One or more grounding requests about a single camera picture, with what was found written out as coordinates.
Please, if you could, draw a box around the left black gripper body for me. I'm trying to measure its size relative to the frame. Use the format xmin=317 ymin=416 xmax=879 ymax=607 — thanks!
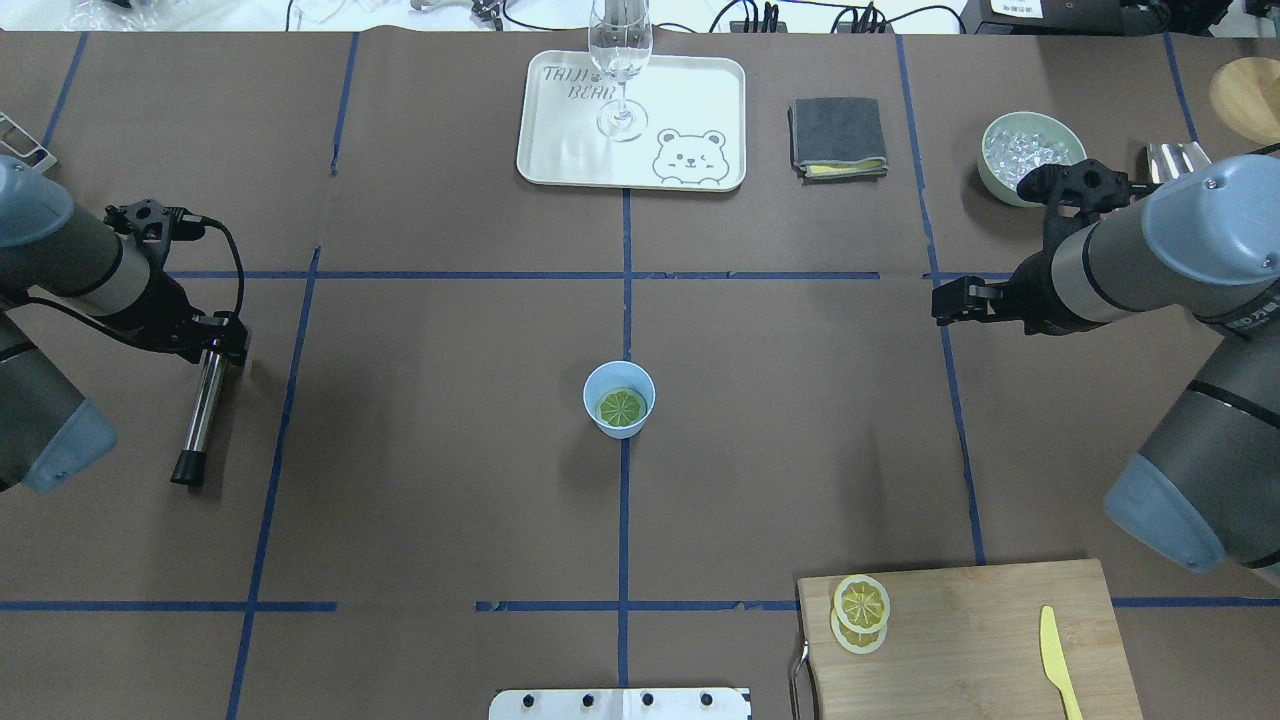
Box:
xmin=125 ymin=238 xmax=212 ymax=354

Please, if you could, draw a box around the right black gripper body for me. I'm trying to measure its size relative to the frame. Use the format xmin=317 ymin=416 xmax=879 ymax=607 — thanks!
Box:
xmin=1005 ymin=204 xmax=1101 ymax=336

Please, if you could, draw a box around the steel muddler black tip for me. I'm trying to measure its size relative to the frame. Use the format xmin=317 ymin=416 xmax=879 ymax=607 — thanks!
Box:
xmin=170 ymin=345 xmax=233 ymax=488

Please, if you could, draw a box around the lemon slice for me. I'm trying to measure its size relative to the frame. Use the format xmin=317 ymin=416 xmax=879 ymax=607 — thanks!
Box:
xmin=833 ymin=574 xmax=891 ymax=634
xmin=596 ymin=387 xmax=649 ymax=428
xmin=829 ymin=611 xmax=888 ymax=655

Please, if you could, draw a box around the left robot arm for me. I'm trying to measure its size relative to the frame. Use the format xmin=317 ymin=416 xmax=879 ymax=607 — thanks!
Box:
xmin=1 ymin=155 xmax=250 ymax=492

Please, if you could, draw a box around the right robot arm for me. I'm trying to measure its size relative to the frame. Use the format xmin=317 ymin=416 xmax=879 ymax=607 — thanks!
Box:
xmin=931 ymin=152 xmax=1279 ymax=584

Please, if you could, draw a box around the white cup drying rack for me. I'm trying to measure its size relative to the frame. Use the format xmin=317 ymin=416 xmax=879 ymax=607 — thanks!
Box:
xmin=0 ymin=111 xmax=58 ymax=174

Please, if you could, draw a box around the light blue plastic cup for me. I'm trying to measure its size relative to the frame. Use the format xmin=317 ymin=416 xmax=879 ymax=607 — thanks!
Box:
xmin=582 ymin=360 xmax=657 ymax=439

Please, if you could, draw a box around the metal ice scoop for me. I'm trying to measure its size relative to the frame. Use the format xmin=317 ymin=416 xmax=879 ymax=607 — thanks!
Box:
xmin=1146 ymin=141 xmax=1212 ymax=184

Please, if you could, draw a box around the green bowl of ice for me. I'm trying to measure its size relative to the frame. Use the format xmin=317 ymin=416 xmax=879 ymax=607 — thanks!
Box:
xmin=977 ymin=111 xmax=1087 ymax=208

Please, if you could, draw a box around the wooden mug tree stand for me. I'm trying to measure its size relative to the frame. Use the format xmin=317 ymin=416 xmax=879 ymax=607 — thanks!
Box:
xmin=1210 ymin=56 xmax=1279 ymax=145

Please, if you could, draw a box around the grey folded cloth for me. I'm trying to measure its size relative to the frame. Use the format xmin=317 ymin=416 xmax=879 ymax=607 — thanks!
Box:
xmin=788 ymin=97 xmax=890 ymax=181

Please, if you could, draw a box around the white bear tray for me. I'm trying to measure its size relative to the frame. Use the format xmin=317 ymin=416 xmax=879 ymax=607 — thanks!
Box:
xmin=516 ymin=50 xmax=748 ymax=192

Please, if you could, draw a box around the wooden cutting board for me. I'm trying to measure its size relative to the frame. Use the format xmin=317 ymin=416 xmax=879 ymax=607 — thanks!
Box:
xmin=797 ymin=559 xmax=1143 ymax=719

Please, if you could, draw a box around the yellow plastic knife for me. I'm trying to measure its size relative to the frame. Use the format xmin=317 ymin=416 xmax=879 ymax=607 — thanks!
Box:
xmin=1038 ymin=605 xmax=1084 ymax=720

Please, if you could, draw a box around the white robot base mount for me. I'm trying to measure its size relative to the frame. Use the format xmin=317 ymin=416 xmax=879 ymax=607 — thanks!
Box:
xmin=488 ymin=687 xmax=753 ymax=719

